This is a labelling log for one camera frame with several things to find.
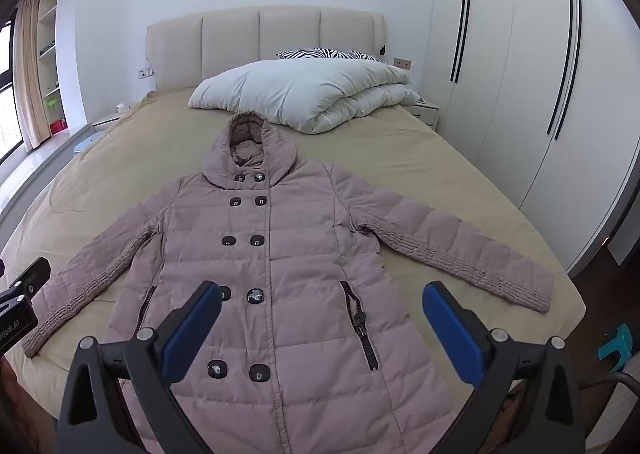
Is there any beige curtain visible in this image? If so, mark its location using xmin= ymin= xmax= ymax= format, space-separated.
xmin=12 ymin=0 xmax=51 ymax=151

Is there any zebra print pillow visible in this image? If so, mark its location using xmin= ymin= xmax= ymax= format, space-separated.
xmin=276 ymin=48 xmax=386 ymax=64

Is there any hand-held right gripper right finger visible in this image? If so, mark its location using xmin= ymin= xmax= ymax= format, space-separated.
xmin=421 ymin=280 xmax=586 ymax=454

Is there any white wall shelf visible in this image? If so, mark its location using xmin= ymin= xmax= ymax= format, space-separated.
xmin=37 ymin=0 xmax=68 ymax=135

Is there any light blue stool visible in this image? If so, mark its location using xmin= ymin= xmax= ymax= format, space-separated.
xmin=74 ymin=134 xmax=106 ymax=155

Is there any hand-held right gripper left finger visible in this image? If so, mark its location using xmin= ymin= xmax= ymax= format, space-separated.
xmin=57 ymin=280 xmax=223 ymax=454

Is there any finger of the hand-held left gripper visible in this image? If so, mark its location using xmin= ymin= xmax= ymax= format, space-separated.
xmin=0 ymin=257 xmax=51 ymax=309

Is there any pink hooded puffer coat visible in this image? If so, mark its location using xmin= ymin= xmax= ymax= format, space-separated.
xmin=22 ymin=112 xmax=555 ymax=454

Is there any black wardrobe handle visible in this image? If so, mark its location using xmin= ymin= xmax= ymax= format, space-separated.
xmin=552 ymin=0 xmax=583 ymax=141
xmin=450 ymin=0 xmax=468 ymax=82
xmin=546 ymin=0 xmax=574 ymax=135
xmin=454 ymin=0 xmax=473 ymax=83

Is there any beige padded headboard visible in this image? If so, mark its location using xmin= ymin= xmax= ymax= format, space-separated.
xmin=146 ymin=6 xmax=386 ymax=92

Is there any white window ledge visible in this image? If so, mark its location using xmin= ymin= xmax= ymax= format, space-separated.
xmin=0 ymin=119 xmax=96 ymax=235

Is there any white wardrobe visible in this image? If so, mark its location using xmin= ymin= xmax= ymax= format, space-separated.
xmin=430 ymin=0 xmax=640 ymax=275

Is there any bed with beige sheet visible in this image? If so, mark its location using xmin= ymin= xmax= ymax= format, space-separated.
xmin=0 ymin=88 xmax=586 ymax=435

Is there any folded white duvet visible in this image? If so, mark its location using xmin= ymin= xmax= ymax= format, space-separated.
xmin=188 ymin=58 xmax=423 ymax=135

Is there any teal plastic stool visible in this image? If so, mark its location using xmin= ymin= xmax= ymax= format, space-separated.
xmin=597 ymin=324 xmax=633 ymax=375

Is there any white nightstand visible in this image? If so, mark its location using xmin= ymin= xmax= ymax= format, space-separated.
xmin=400 ymin=98 xmax=441 ymax=129

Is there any black framed window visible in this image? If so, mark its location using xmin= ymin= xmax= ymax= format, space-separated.
xmin=0 ymin=18 xmax=23 ymax=159

